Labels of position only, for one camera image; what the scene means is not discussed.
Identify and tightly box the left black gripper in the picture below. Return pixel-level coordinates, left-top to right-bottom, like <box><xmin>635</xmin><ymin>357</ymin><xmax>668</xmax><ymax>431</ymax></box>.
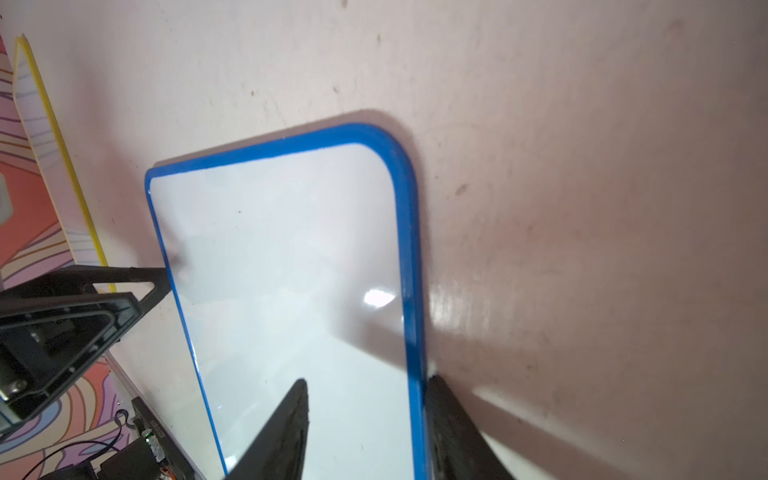
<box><xmin>1</xmin><ymin>265</ymin><xmax>171</xmax><ymax>441</ymax></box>

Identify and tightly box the yellow-framed whiteboard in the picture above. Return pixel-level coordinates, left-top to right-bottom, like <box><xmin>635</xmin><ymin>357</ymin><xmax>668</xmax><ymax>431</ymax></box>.
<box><xmin>12</xmin><ymin>36</ymin><xmax>107</xmax><ymax>267</ymax></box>

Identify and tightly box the blue-framed whiteboard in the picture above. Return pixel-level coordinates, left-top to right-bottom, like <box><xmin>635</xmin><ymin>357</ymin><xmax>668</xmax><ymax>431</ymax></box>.
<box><xmin>145</xmin><ymin>123</ymin><xmax>431</xmax><ymax>479</ymax></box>

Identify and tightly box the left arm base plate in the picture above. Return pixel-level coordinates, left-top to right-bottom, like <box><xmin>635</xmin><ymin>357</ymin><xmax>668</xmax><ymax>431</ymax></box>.
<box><xmin>96</xmin><ymin>397</ymin><xmax>199</xmax><ymax>480</ymax></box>

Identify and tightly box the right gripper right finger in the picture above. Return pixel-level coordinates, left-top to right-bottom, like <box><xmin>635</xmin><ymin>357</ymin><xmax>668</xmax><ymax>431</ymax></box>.
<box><xmin>425</xmin><ymin>375</ymin><xmax>515</xmax><ymax>480</ymax></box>

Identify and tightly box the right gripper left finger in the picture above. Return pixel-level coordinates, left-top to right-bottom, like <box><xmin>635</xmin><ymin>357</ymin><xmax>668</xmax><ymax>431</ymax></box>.
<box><xmin>226</xmin><ymin>379</ymin><xmax>309</xmax><ymax>480</ymax></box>

